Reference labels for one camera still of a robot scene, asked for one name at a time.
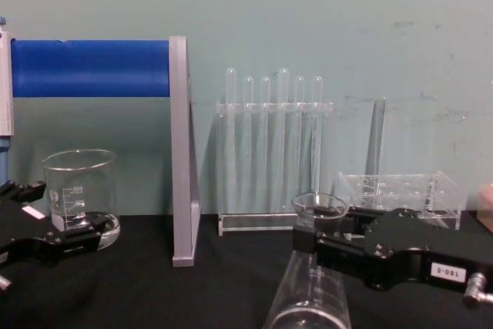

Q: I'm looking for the clear test tube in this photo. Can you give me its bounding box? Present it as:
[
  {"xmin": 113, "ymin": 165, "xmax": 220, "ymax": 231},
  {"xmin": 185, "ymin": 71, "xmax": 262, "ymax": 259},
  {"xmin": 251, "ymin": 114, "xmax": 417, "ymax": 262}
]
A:
[
  {"xmin": 294, "ymin": 75, "xmax": 307, "ymax": 215},
  {"xmin": 364, "ymin": 96, "xmax": 387, "ymax": 183},
  {"xmin": 277, "ymin": 67, "xmax": 290, "ymax": 215},
  {"xmin": 224, "ymin": 66, "xmax": 237, "ymax": 215},
  {"xmin": 311, "ymin": 75, "xmax": 324, "ymax": 206}
]

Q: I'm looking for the clear glass conical flask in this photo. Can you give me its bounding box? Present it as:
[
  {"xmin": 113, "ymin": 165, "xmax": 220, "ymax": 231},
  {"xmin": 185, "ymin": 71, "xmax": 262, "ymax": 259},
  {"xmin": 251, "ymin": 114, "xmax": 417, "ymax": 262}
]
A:
[{"xmin": 265, "ymin": 191, "xmax": 352, "ymax": 329}]

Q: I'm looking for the low clear acrylic tube rack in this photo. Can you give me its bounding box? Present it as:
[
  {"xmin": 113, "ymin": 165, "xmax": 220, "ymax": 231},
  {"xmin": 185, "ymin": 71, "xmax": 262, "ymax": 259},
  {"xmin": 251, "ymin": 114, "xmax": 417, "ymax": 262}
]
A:
[{"xmin": 337, "ymin": 170, "xmax": 462, "ymax": 231}]

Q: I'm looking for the grey stand upright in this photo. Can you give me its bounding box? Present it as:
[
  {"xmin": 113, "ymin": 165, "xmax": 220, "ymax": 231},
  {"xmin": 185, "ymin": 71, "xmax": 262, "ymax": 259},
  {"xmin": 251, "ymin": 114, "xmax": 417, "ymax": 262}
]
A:
[{"xmin": 167, "ymin": 35, "xmax": 202, "ymax": 269}]

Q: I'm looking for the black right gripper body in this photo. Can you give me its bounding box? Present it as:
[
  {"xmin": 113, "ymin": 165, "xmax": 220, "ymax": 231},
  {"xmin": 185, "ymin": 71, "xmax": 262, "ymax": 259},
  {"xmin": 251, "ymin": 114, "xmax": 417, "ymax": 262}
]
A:
[{"xmin": 361, "ymin": 207, "xmax": 475, "ymax": 292}]

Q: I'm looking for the clear glass beaker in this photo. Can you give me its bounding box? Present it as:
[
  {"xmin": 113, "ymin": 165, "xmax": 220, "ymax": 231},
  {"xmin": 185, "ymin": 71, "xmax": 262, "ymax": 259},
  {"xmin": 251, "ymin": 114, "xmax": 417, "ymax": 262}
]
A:
[{"xmin": 41, "ymin": 148, "xmax": 121, "ymax": 250}]

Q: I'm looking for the brown cardboard box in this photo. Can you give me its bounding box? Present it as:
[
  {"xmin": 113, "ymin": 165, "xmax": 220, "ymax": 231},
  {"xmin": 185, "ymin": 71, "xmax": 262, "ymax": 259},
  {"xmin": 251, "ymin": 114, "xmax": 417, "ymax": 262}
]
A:
[{"xmin": 475, "ymin": 183, "xmax": 493, "ymax": 234}]

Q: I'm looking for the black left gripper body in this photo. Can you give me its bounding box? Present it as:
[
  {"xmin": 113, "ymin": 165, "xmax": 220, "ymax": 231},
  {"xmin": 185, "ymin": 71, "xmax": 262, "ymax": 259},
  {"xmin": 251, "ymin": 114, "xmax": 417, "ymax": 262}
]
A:
[{"xmin": 0, "ymin": 193, "xmax": 69, "ymax": 268}]

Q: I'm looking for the black table cloth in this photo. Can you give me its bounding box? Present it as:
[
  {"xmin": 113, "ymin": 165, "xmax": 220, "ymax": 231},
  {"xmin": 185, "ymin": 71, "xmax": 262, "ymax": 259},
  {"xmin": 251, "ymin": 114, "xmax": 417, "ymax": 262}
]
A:
[{"xmin": 0, "ymin": 210, "xmax": 493, "ymax": 329}]

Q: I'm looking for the tall clear acrylic tube rack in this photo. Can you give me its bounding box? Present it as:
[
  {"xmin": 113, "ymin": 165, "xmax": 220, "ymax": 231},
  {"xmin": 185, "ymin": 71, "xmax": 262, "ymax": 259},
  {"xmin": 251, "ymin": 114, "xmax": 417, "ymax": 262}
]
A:
[{"xmin": 214, "ymin": 100, "xmax": 335, "ymax": 238}]

